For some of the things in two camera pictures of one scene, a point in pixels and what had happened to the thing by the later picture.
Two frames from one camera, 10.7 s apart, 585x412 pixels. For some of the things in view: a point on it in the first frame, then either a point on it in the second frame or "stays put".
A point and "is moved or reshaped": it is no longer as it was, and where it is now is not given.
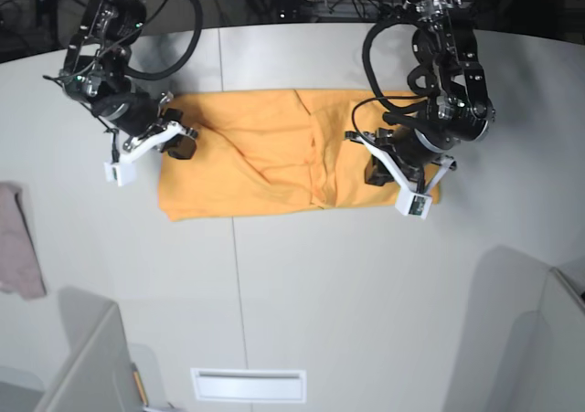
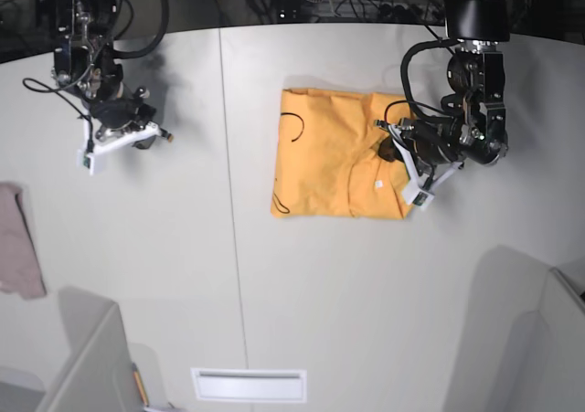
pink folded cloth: (20, 269) stays put
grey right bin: (531, 335) stays put
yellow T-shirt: (262, 152) is moved or reshaped
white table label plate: (243, 385) stays put
